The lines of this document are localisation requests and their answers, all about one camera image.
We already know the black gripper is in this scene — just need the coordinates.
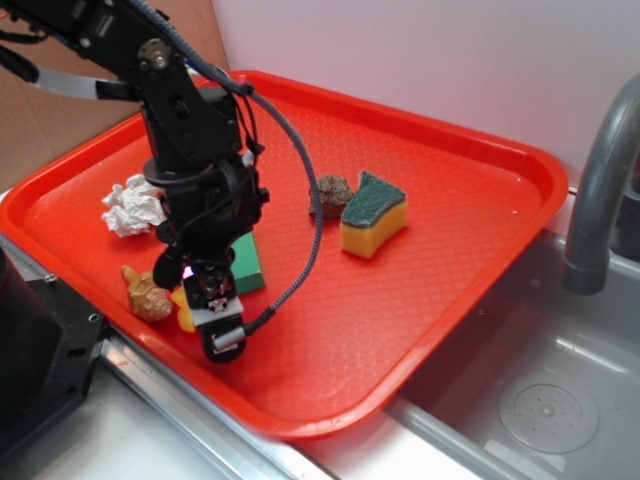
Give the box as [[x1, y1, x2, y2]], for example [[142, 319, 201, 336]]
[[144, 156, 269, 290]]

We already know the yellow rubber duck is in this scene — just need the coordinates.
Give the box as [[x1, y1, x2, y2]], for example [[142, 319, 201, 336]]
[[170, 287, 196, 333]]

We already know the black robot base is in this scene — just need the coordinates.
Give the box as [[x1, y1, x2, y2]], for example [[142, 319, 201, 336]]
[[1, 253, 104, 462]]

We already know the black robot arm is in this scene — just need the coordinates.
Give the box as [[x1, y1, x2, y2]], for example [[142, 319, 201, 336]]
[[1, 1, 268, 293]]

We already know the green rectangular block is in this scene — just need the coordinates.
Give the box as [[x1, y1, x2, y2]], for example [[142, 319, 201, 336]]
[[231, 233, 266, 294]]

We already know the crumpled white paper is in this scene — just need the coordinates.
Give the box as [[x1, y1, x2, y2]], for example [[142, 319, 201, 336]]
[[102, 174, 166, 238]]

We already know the golden conch shell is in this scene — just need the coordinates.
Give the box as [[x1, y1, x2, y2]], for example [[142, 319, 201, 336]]
[[120, 265, 173, 323]]

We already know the brown rock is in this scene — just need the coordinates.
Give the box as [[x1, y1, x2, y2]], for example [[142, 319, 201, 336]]
[[317, 174, 355, 220]]

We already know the green and yellow sponge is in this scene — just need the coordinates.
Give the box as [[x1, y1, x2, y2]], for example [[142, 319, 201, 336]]
[[340, 172, 408, 259]]

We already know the red plastic tray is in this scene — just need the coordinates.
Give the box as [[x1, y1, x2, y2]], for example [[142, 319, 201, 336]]
[[1, 72, 568, 440]]

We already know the cardboard panel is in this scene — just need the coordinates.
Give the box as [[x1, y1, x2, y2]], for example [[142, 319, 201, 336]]
[[1, 0, 228, 192]]

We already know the grey sink basin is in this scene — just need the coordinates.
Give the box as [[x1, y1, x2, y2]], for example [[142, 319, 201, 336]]
[[388, 234, 639, 479]]

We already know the dark sink faucet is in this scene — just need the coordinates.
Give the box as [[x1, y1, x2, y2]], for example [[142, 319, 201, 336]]
[[562, 75, 639, 295]]

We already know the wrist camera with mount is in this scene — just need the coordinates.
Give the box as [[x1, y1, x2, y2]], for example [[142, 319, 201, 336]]
[[182, 259, 249, 365]]

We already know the braided grey cable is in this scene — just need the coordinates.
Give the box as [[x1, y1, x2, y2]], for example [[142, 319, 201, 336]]
[[149, 0, 324, 346]]

